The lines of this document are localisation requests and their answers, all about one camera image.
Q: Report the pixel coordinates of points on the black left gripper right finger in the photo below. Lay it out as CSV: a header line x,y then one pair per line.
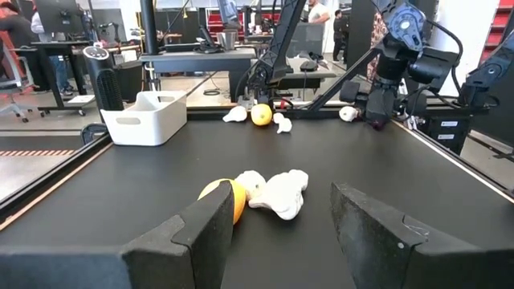
x,y
381,249

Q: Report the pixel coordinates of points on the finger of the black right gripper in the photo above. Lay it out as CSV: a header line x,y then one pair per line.
x,y
373,104
388,104

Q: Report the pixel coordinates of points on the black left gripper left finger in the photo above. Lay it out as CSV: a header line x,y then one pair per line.
x,y
201,241

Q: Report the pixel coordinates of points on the purple sweet potato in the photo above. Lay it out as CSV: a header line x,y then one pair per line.
x,y
378,124

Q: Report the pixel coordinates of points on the orange tinted lemon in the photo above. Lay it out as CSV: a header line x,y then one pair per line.
x,y
240,200

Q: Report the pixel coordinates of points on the small white garlic clove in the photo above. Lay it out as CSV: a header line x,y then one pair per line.
x,y
284,126
278,117

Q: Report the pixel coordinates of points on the large white garlic bulb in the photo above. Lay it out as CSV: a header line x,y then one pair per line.
x,y
281,196

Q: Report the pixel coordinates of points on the yellow lemon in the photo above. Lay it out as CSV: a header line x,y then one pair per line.
x,y
261,115

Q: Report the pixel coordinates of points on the black jointed arm segment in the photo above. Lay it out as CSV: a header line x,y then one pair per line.
x,y
488,72

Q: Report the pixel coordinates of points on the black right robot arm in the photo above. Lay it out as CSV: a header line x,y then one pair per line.
x,y
277,52

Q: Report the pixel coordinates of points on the black control box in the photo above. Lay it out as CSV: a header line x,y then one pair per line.
x,y
431,132

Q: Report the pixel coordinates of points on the grey desk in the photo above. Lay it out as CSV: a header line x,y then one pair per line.
x,y
192,62
317,76

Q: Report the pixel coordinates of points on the person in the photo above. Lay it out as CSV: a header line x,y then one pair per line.
x,y
18,28
319,14
60,74
340,32

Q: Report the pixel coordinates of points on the black table mat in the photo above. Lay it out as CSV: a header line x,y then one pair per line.
x,y
321,152

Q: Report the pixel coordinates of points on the black computer mouse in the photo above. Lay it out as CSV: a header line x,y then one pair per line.
x,y
308,66

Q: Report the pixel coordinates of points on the dark grey monitor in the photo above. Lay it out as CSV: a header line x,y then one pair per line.
x,y
311,40

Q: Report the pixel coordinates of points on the red clip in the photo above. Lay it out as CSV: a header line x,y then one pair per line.
x,y
286,103

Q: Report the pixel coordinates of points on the red shelf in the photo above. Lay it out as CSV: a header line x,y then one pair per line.
x,y
500,28

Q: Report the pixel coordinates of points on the white plastic basket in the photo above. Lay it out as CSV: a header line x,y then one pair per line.
x,y
148,124

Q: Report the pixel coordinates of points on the metal cup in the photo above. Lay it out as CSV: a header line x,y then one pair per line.
x,y
228,40

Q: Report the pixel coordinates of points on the black bin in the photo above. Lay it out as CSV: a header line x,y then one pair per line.
x,y
129,82

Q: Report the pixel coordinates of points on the red cabinet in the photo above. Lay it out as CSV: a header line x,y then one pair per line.
x,y
217,22

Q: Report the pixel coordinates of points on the black tower fan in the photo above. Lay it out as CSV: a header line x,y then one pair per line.
x,y
105,84

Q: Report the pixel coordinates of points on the black floor mat striped edge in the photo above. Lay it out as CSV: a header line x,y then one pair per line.
x,y
36,143

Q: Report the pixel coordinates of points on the black monitor pole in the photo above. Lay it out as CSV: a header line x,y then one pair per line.
x,y
149,24

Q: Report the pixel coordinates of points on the grey office chair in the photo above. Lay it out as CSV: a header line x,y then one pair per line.
x,y
16,86

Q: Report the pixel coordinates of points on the black desk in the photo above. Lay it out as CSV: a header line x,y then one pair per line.
x,y
60,45

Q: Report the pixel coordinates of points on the black computer monitor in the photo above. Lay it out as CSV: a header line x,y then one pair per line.
x,y
60,16

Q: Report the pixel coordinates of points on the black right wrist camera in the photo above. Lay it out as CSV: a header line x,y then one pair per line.
x,y
431,66

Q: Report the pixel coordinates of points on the black rounded bracket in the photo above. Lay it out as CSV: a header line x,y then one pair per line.
x,y
93,134

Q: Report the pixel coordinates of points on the black aluminium table frame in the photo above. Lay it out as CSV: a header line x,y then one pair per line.
x,y
40,182

